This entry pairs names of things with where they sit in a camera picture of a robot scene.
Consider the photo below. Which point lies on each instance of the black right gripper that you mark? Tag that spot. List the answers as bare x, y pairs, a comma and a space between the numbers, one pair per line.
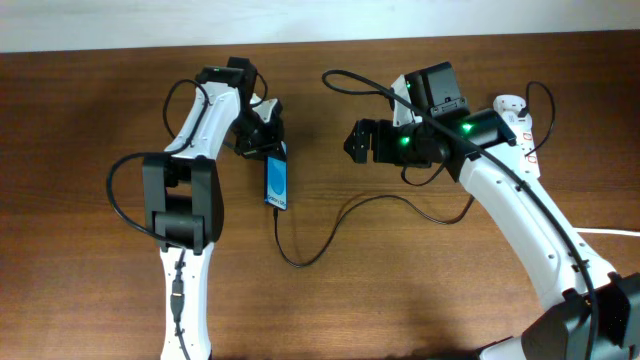
383, 131

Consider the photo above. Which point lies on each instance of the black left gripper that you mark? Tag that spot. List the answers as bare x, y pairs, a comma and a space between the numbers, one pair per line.
266, 146

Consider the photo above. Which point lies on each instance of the blue Galaxy smartphone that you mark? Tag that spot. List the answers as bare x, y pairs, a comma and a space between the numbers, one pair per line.
276, 179

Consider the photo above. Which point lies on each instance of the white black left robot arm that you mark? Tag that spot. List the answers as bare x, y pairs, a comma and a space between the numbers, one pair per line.
182, 194

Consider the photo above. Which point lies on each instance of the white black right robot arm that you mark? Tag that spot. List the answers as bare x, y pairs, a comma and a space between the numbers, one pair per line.
590, 310

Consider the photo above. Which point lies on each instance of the black charger plug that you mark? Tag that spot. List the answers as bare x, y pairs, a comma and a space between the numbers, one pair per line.
523, 112

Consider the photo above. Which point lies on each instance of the white power strip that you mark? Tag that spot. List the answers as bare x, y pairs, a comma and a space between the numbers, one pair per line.
509, 107

